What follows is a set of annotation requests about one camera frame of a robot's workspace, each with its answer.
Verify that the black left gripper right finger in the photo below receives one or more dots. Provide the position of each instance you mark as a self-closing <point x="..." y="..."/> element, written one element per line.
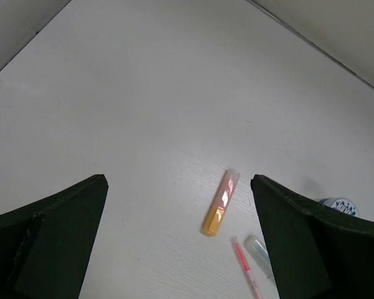
<point x="315" y="251"/>

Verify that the green cap teal highlighter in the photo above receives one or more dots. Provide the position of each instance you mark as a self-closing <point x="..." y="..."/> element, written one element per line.
<point x="257" y="250"/>

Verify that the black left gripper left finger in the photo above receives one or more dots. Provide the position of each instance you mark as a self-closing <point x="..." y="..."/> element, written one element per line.
<point x="45" y="246"/>

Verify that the red thin pen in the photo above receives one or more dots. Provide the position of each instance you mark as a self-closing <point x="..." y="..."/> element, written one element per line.
<point x="246" y="268"/>

